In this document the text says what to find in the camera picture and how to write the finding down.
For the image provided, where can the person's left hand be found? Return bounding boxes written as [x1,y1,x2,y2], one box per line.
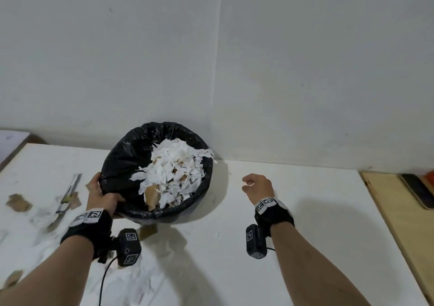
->
[86,172,126,219]

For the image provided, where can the person's right hand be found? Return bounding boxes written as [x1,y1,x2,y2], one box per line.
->
[242,174,275,205]

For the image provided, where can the black bag-lined waste bin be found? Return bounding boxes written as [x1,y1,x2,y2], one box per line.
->
[100,121,218,223]

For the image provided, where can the person's left forearm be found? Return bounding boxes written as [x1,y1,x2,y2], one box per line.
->
[0,236,94,306]

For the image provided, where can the person's right forearm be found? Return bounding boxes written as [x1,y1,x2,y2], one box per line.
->
[269,221,372,306]

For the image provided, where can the brown cardboard piece in bin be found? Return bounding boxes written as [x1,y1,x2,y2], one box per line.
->
[144,184,160,211]

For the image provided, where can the black left wrist band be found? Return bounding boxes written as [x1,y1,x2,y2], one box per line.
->
[61,208,113,261]

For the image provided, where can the black wrist band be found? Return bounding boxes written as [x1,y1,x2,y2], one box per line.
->
[61,208,113,261]
[254,197,295,239]

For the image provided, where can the black right wrist band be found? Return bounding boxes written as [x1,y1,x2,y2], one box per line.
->
[254,197,295,239]

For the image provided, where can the small brown cardboard scrap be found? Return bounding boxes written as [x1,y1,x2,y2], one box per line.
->
[67,192,82,210]

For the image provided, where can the tiny brown cardboard scrap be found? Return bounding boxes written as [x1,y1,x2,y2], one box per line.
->
[140,225,158,241]

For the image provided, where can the pile of shredded white paper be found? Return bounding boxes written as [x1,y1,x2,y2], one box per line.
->
[130,138,218,211]

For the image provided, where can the large brown cardboard scrap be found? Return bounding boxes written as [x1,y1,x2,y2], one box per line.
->
[5,193,33,213]

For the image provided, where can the white panel with brown edge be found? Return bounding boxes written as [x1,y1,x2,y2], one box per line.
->
[0,130,48,173]

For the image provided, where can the light wooden board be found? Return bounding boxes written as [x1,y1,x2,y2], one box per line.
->
[360,170,434,306]

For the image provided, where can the flat black device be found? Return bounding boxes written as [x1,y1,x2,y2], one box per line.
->
[399,173,434,210]

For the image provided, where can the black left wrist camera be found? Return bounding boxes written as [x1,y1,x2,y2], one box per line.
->
[109,228,142,268]

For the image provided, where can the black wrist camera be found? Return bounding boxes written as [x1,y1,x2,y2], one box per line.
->
[109,228,142,268]
[245,224,269,260]

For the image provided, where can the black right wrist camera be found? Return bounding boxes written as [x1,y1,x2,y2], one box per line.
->
[245,224,269,260]

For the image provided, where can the black left camera cable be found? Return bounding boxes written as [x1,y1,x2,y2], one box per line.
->
[99,254,120,306]

